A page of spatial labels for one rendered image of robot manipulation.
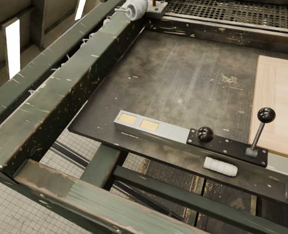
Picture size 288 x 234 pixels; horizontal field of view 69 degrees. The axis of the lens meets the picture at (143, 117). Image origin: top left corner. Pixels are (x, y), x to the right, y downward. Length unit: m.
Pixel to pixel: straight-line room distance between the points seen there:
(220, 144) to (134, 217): 0.28
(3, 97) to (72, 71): 0.52
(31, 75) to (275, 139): 1.11
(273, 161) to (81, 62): 0.64
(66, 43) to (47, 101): 0.79
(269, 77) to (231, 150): 0.38
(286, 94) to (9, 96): 1.15
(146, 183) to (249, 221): 0.28
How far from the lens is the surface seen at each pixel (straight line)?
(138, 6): 0.84
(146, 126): 0.61
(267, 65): 0.93
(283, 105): 0.80
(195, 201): 0.62
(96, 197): 0.52
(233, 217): 0.63
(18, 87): 1.21
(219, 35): 1.02
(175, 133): 0.59
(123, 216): 0.49
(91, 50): 0.82
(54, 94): 0.68
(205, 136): 0.46
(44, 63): 1.29
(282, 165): 0.62
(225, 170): 0.58
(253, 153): 0.59
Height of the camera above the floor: 1.75
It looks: 11 degrees down
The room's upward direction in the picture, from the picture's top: 55 degrees counter-clockwise
